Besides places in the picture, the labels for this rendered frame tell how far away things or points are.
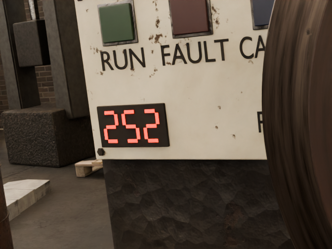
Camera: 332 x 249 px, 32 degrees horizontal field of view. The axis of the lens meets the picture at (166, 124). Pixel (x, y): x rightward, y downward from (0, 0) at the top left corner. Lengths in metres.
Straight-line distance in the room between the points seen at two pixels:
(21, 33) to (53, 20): 0.48
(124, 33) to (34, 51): 5.33
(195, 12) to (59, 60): 5.15
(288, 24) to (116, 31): 0.24
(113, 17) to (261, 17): 0.15
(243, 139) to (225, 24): 0.11
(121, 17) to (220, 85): 0.12
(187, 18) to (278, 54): 0.18
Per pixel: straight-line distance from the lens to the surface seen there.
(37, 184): 4.77
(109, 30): 0.58
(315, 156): 0.37
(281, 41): 0.38
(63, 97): 5.70
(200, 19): 0.54
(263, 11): 0.51
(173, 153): 0.57
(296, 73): 0.38
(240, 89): 0.53
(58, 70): 5.70
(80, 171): 5.17
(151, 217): 0.63
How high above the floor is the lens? 1.19
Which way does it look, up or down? 9 degrees down
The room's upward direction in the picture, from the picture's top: 7 degrees counter-clockwise
